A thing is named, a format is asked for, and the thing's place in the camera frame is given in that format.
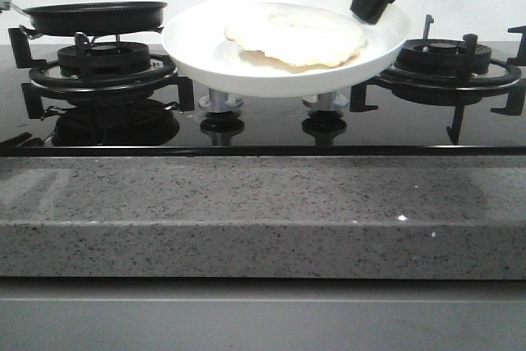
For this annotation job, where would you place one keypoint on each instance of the right silver stove knob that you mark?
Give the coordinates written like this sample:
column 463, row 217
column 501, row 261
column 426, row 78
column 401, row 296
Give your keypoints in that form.
column 327, row 102

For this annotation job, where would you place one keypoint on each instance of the black frying pan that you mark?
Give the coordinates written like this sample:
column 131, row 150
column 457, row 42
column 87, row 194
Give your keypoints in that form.
column 93, row 19

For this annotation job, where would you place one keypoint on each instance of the right black burner head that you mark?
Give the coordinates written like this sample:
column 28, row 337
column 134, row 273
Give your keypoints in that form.
column 438, row 57

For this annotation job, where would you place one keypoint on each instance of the black burner pan support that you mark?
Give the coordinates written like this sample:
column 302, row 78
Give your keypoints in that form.
column 482, row 76
column 86, row 90

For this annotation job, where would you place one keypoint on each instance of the left silver stove knob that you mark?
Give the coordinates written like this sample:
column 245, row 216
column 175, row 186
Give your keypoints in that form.
column 220, row 102

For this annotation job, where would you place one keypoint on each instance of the black burner head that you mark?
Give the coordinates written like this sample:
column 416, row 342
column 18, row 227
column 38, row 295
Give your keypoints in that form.
column 106, row 59
column 438, row 57

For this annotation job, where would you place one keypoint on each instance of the white round plate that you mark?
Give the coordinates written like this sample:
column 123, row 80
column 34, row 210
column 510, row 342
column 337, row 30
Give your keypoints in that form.
column 195, row 40

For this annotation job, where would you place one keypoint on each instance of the fried egg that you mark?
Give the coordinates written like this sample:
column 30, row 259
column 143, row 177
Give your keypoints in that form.
column 297, row 35

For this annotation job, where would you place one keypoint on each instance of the black glass gas cooktop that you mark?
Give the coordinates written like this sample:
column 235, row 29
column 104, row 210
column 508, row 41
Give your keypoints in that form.
column 377, row 121

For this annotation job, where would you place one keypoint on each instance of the left black burner head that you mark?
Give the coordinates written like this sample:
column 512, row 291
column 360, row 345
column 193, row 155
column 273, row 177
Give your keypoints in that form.
column 106, row 59

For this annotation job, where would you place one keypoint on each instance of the right black burner pan support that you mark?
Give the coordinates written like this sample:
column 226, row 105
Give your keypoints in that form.
column 482, row 76

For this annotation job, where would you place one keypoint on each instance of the left black burner pan support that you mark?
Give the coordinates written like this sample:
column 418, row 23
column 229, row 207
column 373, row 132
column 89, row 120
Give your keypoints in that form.
column 86, row 90

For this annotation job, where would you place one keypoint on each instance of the silver stove knob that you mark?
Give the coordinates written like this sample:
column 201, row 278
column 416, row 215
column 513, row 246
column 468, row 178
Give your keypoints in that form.
column 327, row 102
column 220, row 102

